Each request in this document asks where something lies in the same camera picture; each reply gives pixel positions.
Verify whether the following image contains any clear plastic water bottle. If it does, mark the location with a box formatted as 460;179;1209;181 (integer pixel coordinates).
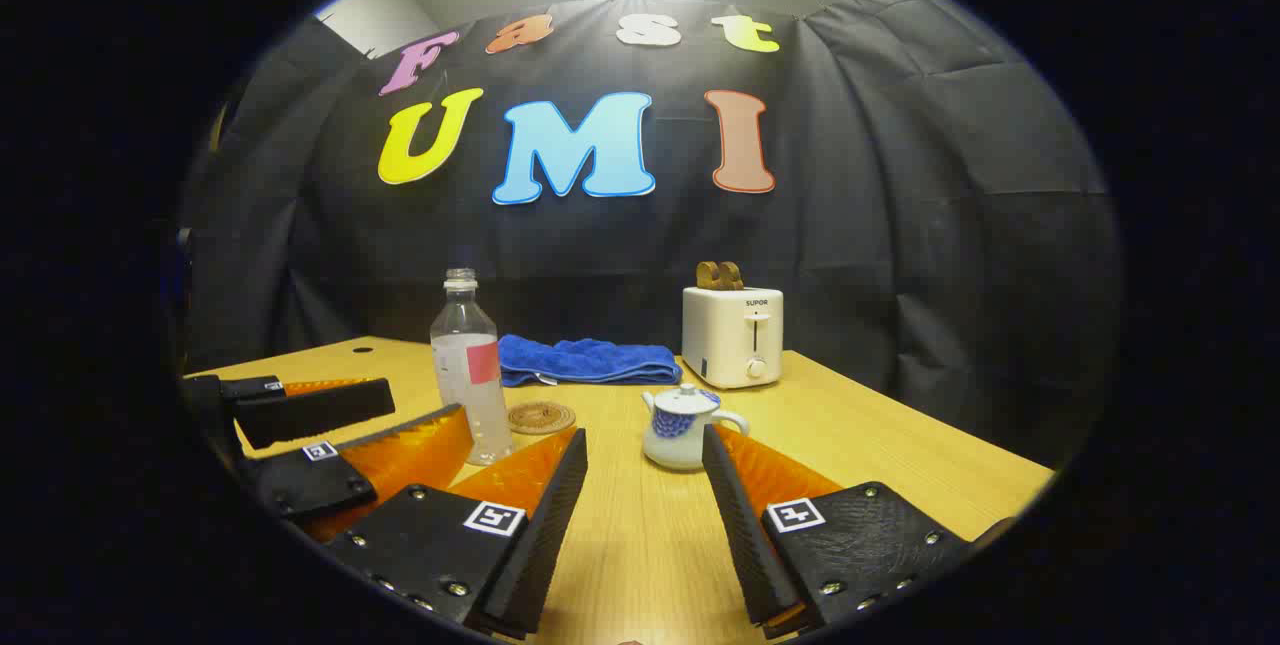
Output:
430;268;516;467

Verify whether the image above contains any round brown coaster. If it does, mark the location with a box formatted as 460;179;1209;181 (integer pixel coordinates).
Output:
507;401;577;436

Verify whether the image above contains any white toaster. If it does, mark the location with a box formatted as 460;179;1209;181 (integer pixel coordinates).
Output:
682;285;785;390

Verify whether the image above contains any white blue-patterned teacup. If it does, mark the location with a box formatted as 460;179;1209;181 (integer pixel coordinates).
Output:
641;393;751;472

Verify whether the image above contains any blue folded towel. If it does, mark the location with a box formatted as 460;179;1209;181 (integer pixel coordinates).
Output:
497;334;684;388

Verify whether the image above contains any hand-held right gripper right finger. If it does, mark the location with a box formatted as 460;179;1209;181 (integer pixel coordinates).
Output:
700;423;971;641

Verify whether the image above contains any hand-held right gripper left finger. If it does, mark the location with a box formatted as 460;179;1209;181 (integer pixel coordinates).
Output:
325;428;590;641

